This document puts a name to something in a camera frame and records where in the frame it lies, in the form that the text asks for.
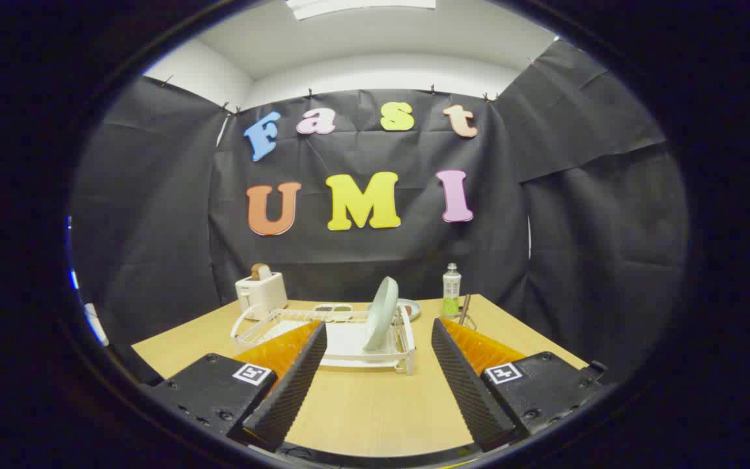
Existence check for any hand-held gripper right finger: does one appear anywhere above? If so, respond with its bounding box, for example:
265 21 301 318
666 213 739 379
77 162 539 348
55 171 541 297
431 317 609 452

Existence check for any white wire dish rack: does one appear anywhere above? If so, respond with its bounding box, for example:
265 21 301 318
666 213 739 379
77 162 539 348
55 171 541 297
230 306 417 375

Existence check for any green tea bottle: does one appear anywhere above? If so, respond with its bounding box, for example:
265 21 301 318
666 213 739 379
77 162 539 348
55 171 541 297
441 263 462 318

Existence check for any white toaster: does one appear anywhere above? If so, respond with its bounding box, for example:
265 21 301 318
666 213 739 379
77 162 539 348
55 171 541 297
235 272 288 321

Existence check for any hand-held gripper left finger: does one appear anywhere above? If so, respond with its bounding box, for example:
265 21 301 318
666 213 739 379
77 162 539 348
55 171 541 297
147 319 328 452

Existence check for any ceiling light panel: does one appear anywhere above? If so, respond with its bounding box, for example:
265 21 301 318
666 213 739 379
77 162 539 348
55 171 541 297
285 0 436 20

